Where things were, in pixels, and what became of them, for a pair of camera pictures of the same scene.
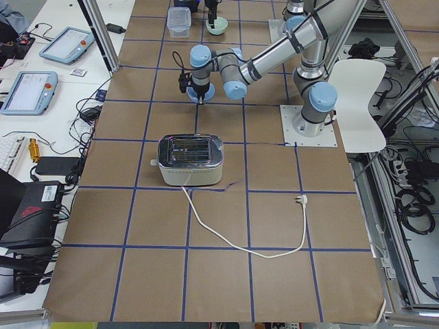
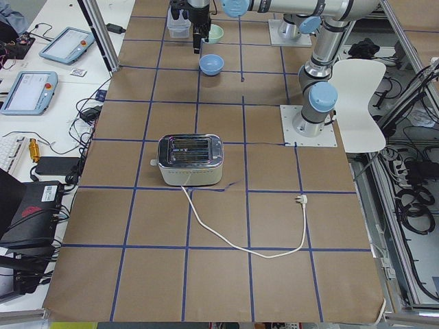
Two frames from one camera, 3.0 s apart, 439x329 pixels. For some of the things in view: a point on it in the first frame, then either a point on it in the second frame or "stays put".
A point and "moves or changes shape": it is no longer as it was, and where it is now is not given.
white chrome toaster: [191, 160] stays put
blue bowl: [208, 94] moves or changes shape
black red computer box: [33, 223] stays put
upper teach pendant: [68, 44] stays put
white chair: [355, 81] stays put
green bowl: [220, 25] -> [215, 33]
